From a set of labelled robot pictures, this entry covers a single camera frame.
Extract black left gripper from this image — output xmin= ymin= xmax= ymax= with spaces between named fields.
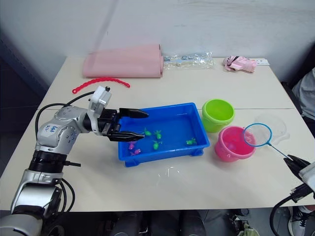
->
xmin=97 ymin=107 xmax=150 ymax=143

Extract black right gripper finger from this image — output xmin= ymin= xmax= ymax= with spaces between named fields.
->
xmin=287 ymin=154 xmax=311 ymax=168
xmin=283 ymin=158 xmax=304 ymax=178

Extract blue rimmed fishing net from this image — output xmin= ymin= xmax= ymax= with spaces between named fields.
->
xmin=243 ymin=123 xmax=292 ymax=160

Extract clear plastic cup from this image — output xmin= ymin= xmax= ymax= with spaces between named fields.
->
xmin=254 ymin=112 xmax=290 ymax=146

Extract blue plastic tub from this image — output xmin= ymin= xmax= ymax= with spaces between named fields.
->
xmin=117 ymin=102 xmax=211 ymax=168

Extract pink plastic bucket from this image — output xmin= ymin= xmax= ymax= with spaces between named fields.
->
xmin=214 ymin=126 xmax=256 ymax=163

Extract green plastic bucket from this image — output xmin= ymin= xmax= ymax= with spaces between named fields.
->
xmin=201 ymin=98 xmax=235 ymax=133

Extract white sneaker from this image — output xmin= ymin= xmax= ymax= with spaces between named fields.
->
xmin=287 ymin=206 xmax=315 ymax=236

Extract pink folded cloth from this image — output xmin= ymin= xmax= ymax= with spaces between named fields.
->
xmin=82 ymin=43 xmax=165 ymax=80

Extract seated person light clothes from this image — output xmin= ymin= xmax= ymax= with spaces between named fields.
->
xmin=291 ymin=66 xmax=315 ymax=121

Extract clear plastic bag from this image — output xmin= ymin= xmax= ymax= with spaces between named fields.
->
xmin=163 ymin=51 xmax=214 ymax=71

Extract dark rounded shape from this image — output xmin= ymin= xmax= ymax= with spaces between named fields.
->
xmin=108 ymin=211 xmax=148 ymax=236

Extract pink crumpled fabric pouch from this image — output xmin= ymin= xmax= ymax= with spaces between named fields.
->
xmin=222 ymin=55 xmax=258 ymax=74

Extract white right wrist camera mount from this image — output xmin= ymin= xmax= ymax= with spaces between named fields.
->
xmin=298 ymin=161 xmax=315 ymax=190

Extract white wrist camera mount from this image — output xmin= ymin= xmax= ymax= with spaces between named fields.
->
xmin=298 ymin=161 xmax=315 ymax=190
xmin=87 ymin=85 xmax=112 ymax=135

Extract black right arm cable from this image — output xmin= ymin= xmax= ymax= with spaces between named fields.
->
xmin=269 ymin=184 xmax=315 ymax=236

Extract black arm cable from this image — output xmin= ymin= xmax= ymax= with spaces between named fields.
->
xmin=269 ymin=184 xmax=315 ymax=236
xmin=35 ymin=90 xmax=96 ymax=138

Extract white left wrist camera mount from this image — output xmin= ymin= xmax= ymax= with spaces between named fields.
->
xmin=87 ymin=85 xmax=112 ymax=135

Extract red plastic chain strip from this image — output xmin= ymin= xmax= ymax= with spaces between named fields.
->
xmin=71 ymin=76 xmax=131 ymax=95

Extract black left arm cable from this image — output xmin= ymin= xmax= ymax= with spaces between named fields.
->
xmin=35 ymin=90 xmax=96 ymax=138

